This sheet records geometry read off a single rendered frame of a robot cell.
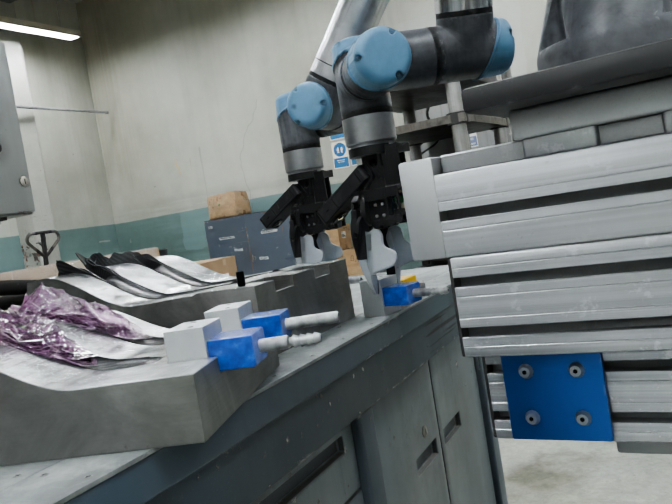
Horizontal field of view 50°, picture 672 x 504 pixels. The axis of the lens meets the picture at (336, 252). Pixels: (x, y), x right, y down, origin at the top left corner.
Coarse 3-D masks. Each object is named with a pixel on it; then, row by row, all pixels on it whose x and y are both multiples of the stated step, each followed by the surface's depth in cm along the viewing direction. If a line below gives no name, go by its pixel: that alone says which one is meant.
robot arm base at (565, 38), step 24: (552, 0) 59; (576, 0) 56; (600, 0) 55; (624, 0) 54; (648, 0) 53; (552, 24) 59; (576, 24) 56; (600, 24) 54; (624, 24) 53; (648, 24) 53; (552, 48) 58; (576, 48) 56; (600, 48) 54; (624, 48) 53
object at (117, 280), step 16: (80, 256) 110; (96, 256) 112; (112, 256) 113; (128, 256) 114; (144, 256) 117; (64, 272) 105; (80, 272) 103; (96, 272) 107; (112, 272) 106; (160, 272) 111; (176, 272) 114; (272, 272) 103; (128, 288) 103; (144, 288) 103; (208, 288) 98
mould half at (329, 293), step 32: (160, 256) 121; (32, 288) 101; (64, 288) 98; (96, 288) 98; (160, 288) 105; (192, 288) 107; (224, 288) 88; (256, 288) 86; (288, 288) 92; (320, 288) 100; (160, 320) 92; (192, 320) 90
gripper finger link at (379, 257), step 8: (368, 232) 104; (376, 232) 103; (368, 240) 104; (376, 240) 103; (368, 248) 103; (376, 248) 103; (384, 248) 102; (368, 256) 103; (376, 256) 103; (384, 256) 102; (392, 256) 101; (360, 264) 103; (368, 264) 103; (376, 264) 103; (384, 264) 102; (392, 264) 101; (368, 272) 103; (376, 272) 103; (368, 280) 104; (376, 280) 104; (376, 288) 104
